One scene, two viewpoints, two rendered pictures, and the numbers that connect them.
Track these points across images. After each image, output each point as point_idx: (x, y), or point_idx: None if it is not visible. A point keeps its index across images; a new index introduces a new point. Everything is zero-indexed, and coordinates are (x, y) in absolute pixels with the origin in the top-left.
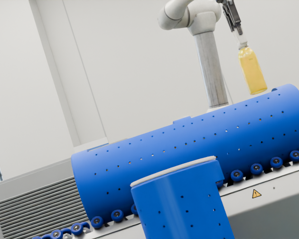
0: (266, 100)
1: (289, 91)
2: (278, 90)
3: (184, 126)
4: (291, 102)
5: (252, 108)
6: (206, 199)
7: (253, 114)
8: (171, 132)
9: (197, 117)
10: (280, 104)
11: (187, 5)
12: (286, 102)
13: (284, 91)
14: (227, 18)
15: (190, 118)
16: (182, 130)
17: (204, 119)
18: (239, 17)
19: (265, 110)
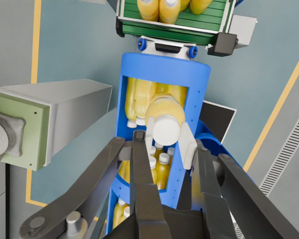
0: (196, 110)
1: (202, 77)
2: (193, 88)
3: (174, 196)
4: (207, 83)
5: (193, 128)
6: None
7: (195, 128)
8: (172, 207)
9: (172, 185)
10: (203, 96)
11: None
12: (205, 88)
13: (199, 81)
14: (98, 207)
15: (166, 192)
16: (175, 197)
17: (178, 178)
18: (238, 166)
19: (199, 115)
